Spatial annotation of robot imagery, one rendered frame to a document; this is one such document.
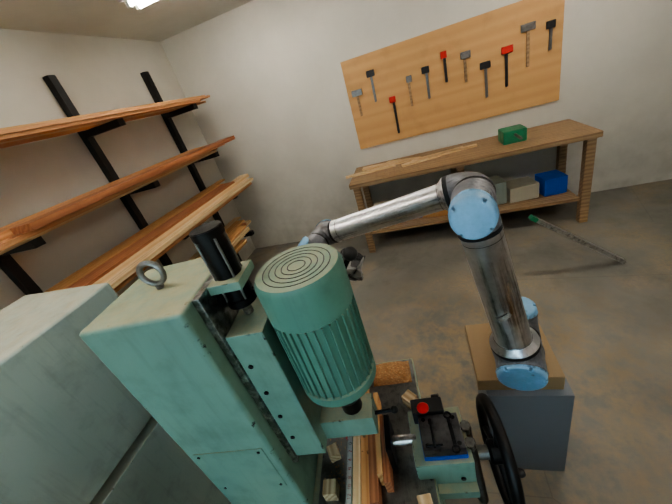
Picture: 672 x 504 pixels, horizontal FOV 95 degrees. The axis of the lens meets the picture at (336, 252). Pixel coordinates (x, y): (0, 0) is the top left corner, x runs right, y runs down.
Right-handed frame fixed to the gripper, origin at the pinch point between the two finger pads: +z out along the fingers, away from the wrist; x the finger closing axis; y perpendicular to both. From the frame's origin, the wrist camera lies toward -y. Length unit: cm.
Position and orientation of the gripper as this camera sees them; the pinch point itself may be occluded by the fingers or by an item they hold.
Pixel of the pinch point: (354, 271)
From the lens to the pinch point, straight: 83.6
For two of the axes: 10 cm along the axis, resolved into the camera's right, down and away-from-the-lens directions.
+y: 3.1, -9.3, 1.9
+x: 9.3, 3.3, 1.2
